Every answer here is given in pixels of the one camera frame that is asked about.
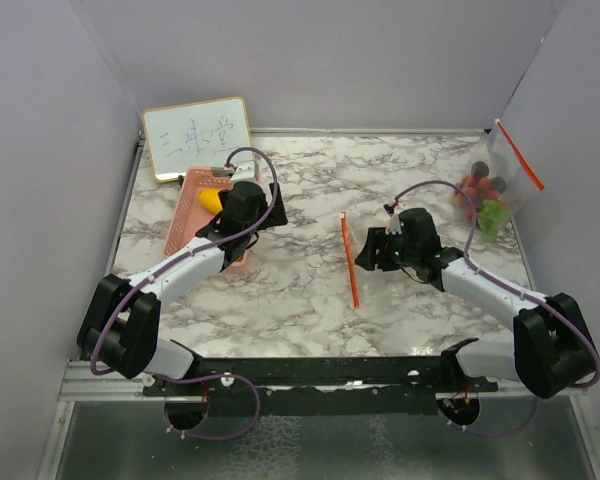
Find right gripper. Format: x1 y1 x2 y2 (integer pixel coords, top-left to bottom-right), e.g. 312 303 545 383
356 226 419 271

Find zip bag with yellow fruit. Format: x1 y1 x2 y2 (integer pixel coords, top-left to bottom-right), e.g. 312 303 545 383
338 210 396 309

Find fake yellow mango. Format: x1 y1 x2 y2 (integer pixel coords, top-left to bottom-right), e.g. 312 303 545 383
198 188 223 216

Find zip bag with red fruit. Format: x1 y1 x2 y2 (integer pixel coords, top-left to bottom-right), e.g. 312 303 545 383
453 119 545 241

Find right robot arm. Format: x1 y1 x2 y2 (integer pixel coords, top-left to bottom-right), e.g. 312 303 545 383
355 208 600 399

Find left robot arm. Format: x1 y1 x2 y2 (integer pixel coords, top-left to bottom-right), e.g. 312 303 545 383
77 181 287 395

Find fake red strawberries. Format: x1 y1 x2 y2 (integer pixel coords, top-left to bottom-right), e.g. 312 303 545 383
458 176 501 211

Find fake green grapes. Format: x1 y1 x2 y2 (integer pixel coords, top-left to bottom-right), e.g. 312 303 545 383
477 199 509 241

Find fake dark eggplant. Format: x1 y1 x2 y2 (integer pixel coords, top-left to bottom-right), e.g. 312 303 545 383
470 161 490 180

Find pink plastic basket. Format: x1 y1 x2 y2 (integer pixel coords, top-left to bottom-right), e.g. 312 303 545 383
163 167 231 257

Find small whiteboard with writing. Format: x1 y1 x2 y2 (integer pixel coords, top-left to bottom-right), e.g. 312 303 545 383
141 96 251 183

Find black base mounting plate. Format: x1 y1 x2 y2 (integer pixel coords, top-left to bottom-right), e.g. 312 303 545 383
142 355 501 417

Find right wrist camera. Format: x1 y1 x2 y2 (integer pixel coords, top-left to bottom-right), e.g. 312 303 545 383
383 200 402 235

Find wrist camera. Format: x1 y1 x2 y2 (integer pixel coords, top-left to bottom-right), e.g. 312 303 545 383
383 200 402 235
230 159 260 185

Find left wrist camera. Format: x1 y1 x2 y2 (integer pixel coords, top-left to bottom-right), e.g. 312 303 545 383
230 159 260 185

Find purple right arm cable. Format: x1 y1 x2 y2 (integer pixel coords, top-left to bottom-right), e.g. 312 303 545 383
387 179 600 439

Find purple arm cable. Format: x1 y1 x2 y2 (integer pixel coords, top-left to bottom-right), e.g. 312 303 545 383
89 147 280 441
387 179 600 439

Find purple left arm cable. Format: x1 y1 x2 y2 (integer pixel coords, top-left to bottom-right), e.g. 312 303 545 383
89 147 280 441

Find aluminium frame rail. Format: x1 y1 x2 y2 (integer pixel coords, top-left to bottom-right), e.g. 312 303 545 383
58 357 154 401

